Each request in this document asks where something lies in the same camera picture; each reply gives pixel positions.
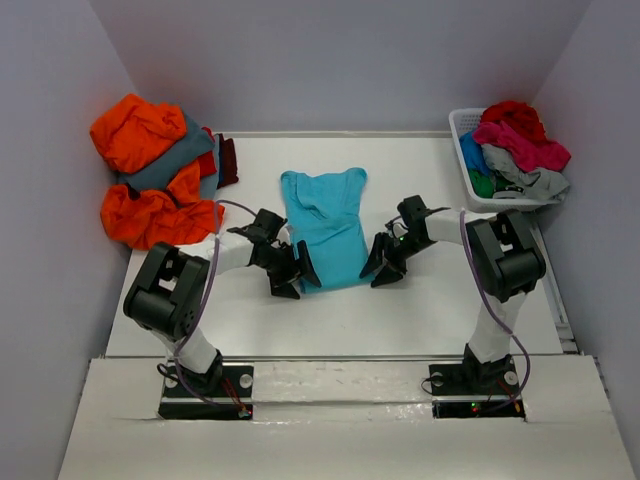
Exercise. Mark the dark red folded shirt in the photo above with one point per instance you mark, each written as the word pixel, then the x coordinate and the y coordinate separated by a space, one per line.
pixel 227 160

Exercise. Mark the magenta t shirt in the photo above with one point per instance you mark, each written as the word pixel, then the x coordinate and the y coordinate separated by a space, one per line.
pixel 526 155

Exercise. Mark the orange t shirt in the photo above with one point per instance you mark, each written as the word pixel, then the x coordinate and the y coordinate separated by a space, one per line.
pixel 128 137

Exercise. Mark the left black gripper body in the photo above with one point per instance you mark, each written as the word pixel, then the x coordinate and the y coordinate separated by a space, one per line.
pixel 280 265

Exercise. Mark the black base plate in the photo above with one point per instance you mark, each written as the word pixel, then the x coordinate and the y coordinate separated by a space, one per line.
pixel 229 399
pixel 454 396

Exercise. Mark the white plastic laundry basket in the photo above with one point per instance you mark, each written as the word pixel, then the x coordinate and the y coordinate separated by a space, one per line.
pixel 465 120

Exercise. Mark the grey t shirt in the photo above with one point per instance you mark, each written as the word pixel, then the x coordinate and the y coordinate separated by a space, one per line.
pixel 540 184

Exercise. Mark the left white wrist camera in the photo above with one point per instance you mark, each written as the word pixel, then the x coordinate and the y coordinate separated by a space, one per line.
pixel 292 234

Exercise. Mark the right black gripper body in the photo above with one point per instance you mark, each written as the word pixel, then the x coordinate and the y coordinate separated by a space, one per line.
pixel 397 250

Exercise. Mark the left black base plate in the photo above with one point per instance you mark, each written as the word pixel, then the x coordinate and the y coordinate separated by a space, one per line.
pixel 229 399

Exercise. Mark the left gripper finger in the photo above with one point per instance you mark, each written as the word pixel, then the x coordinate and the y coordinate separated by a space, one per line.
pixel 286 290
pixel 306 268

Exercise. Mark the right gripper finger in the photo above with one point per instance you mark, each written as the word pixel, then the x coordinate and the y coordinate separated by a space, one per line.
pixel 376 256
pixel 387 275

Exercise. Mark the red t shirt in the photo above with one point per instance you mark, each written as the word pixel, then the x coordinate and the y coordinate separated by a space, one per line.
pixel 520 116

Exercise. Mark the green garment in basket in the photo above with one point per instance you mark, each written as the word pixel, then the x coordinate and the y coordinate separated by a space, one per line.
pixel 483 186

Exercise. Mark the blue t shirt in basket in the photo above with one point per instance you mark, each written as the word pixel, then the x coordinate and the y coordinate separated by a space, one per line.
pixel 473 154

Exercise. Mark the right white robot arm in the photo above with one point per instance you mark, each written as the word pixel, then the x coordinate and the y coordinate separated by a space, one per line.
pixel 506 264

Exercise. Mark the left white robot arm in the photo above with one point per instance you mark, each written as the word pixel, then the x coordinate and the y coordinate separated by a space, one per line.
pixel 172 287

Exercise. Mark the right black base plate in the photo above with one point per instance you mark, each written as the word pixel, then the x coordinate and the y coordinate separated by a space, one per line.
pixel 454 396

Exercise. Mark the teal t shirt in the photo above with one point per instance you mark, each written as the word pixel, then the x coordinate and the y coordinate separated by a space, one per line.
pixel 325 211

